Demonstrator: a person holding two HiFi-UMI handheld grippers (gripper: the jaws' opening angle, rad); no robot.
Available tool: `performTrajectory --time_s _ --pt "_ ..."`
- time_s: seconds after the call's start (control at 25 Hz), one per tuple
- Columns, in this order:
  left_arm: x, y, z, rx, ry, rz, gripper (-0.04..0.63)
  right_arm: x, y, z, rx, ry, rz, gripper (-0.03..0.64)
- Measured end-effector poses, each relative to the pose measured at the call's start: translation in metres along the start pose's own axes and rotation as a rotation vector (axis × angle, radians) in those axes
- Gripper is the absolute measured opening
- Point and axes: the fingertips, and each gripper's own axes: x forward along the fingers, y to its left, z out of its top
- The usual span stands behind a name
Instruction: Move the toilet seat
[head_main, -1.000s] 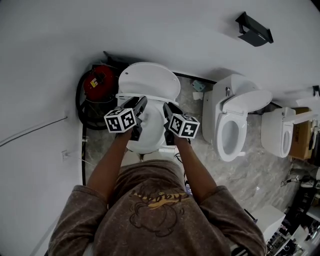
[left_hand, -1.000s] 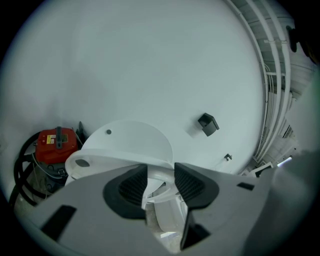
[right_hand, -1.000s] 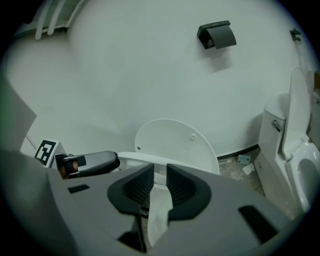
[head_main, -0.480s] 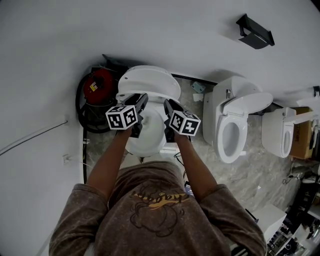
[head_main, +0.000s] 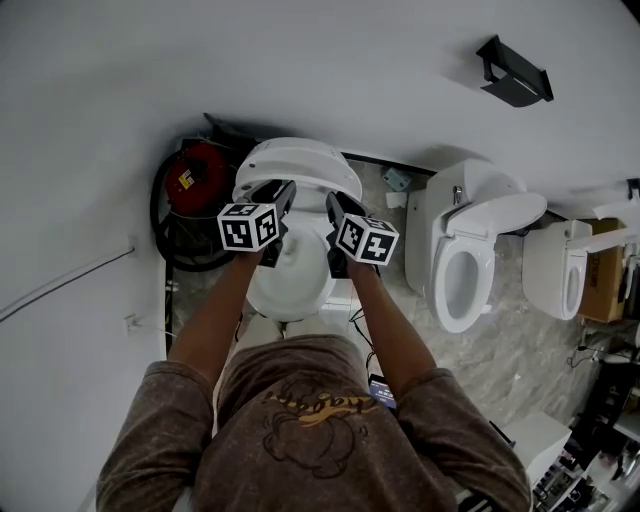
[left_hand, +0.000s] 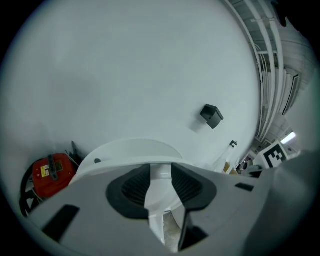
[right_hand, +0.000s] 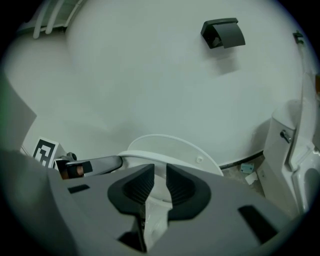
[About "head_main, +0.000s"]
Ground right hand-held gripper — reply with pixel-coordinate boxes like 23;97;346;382
325;192;400;279

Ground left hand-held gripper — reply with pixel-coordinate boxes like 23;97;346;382
216;179;297;269

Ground person's left forearm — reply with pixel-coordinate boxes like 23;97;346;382
167;247;264;396

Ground person's right forearm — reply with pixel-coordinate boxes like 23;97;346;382
344;257;436;401

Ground white toilet with chrome lever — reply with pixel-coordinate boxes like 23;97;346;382
404;157;549;335

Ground small white toilet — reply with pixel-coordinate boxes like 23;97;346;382
522;219;594;322

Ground black plastic bracket holder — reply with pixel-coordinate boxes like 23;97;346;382
475;34;555;110

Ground light blue box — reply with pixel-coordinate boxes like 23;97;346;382
382;167;414;192

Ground black baseboard strip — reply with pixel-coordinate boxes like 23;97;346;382
162;259;176;351
342;149;436;176

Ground cream trousers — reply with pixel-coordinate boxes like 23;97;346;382
243;315;331;342

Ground black box with blue label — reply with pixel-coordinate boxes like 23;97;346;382
367;374;400;410

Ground brown printed t-shirt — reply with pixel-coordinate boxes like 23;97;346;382
97;333;531;512

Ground large cardboard box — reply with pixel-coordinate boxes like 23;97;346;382
578;218;632;324

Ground white low cabinet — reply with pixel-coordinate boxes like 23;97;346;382
504;412;574;496

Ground red hose reel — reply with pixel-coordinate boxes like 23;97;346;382
149;144;241;274

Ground thin white cable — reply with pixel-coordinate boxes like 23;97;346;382
132;318;174;337

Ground grey wall cable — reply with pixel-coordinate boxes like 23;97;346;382
0;248;134;321

